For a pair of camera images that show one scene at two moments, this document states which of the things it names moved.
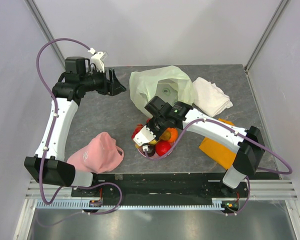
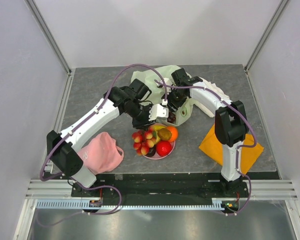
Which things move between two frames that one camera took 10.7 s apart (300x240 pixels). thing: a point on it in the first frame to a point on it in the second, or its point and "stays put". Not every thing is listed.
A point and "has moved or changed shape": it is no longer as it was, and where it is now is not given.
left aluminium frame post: x=42 y=23 stays put
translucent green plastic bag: x=169 y=82 has moved or changed shape
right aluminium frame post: x=265 y=34 stays put
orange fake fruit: x=174 y=132 stays put
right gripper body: x=156 y=126 to x=175 y=97
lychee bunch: x=137 y=128 has moved or changed shape
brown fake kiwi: x=166 y=135 stays put
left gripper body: x=102 y=86 to x=140 y=115
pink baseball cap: x=100 y=155 stays put
